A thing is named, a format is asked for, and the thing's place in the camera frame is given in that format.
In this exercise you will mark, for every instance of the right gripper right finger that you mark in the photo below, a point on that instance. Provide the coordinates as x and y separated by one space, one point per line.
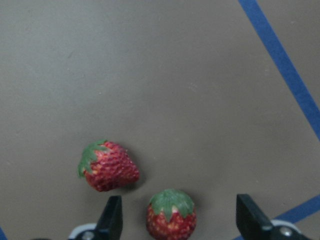
253 224

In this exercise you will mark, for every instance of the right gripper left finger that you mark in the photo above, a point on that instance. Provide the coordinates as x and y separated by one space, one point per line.
110 223

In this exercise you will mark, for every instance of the strawberry three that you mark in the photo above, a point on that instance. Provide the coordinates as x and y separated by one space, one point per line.
171 215

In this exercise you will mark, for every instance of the strawberry two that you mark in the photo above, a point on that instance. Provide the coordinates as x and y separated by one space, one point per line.
106 166

